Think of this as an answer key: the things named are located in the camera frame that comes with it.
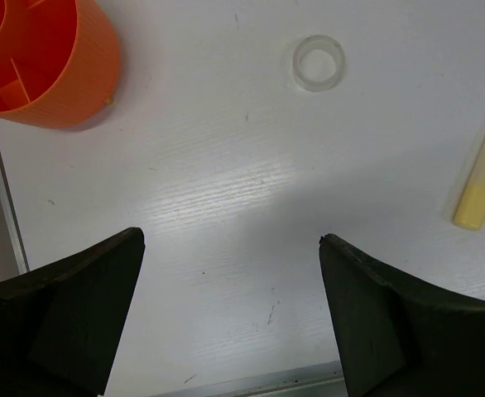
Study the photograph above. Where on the orange round divided container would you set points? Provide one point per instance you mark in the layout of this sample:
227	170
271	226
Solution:
59	62

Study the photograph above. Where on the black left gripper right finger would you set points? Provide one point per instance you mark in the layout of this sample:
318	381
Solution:
398	335

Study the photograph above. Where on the aluminium rail frame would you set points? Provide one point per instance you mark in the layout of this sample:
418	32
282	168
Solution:
317	380

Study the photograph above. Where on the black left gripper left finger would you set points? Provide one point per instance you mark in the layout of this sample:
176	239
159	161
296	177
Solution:
61	324

